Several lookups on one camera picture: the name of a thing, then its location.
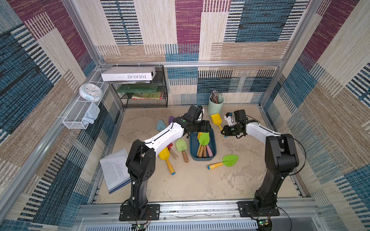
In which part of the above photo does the colored pencils bundle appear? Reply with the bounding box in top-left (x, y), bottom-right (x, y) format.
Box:
top-left (210, 90), bottom-right (219, 104)

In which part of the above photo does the colourful book on shelf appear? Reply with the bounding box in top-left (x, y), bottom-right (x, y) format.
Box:
top-left (131, 92), bottom-right (163, 100)

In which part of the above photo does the green trowel wooden handle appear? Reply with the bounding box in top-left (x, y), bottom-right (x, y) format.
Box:
top-left (199, 133), bottom-right (210, 158)
top-left (176, 139), bottom-right (189, 163)

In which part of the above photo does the mint green pencil cup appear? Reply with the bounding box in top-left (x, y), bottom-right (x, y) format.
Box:
top-left (208, 95), bottom-right (224, 115)

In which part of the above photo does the dark teal storage box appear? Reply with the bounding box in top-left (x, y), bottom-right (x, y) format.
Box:
top-left (189, 128), bottom-right (217, 161)

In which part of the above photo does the light blue cloth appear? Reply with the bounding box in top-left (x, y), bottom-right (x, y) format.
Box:
top-left (82, 103), bottom-right (100, 127)

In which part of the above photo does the yellow shovel blue tip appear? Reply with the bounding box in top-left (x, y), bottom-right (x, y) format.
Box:
top-left (211, 113), bottom-right (223, 131)
top-left (159, 147), bottom-right (175, 175)

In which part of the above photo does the white wire basket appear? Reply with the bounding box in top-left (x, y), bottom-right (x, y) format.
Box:
top-left (63, 81), bottom-right (109, 130)

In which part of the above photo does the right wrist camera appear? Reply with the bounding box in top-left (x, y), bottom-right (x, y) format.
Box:
top-left (224, 112), bottom-right (235, 127)

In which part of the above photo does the white round clock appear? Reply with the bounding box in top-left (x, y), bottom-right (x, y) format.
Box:
top-left (79, 83), bottom-right (103, 102)

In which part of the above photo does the red shovel wooden handle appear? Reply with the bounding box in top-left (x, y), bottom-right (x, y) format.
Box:
top-left (167, 143), bottom-right (179, 160)

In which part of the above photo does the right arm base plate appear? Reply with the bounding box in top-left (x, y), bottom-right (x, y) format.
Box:
top-left (237, 201), bottom-right (280, 218)

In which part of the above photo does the black wire shelf rack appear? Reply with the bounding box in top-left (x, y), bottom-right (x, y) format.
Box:
top-left (112, 65), bottom-right (168, 109)

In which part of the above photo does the white folio box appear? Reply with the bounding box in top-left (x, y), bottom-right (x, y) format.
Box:
top-left (101, 66), bottom-right (156, 81)

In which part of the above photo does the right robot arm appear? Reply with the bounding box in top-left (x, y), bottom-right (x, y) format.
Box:
top-left (221, 110), bottom-right (299, 217)

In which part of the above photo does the purple trowel pink handle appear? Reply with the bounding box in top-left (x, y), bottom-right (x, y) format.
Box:
top-left (206, 145), bottom-right (214, 158)
top-left (168, 116), bottom-right (174, 125)

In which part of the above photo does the green book on shelf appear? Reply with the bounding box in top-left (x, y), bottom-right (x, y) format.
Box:
top-left (116, 83), bottom-right (159, 94)

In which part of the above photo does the open white book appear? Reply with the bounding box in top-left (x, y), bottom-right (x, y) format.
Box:
top-left (100, 148), bottom-right (131, 193)

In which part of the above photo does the green trowel yellow handle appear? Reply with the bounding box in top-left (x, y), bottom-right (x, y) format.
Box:
top-left (207, 155), bottom-right (239, 170)

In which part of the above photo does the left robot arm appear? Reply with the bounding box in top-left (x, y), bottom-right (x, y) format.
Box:
top-left (119, 105), bottom-right (211, 221)

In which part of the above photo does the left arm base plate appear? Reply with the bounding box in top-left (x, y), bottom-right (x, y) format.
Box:
top-left (119, 204), bottom-right (161, 221)

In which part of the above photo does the light blue trowel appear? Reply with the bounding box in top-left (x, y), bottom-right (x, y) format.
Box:
top-left (156, 120), bottom-right (167, 131)

